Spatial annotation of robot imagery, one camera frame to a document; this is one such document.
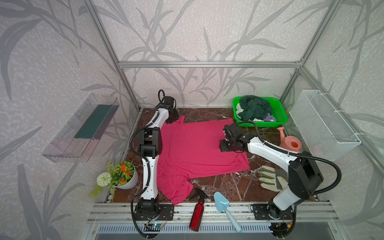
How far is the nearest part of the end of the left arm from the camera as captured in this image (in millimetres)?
817

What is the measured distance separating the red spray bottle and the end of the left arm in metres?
0.44

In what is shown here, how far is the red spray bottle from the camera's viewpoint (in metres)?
0.69
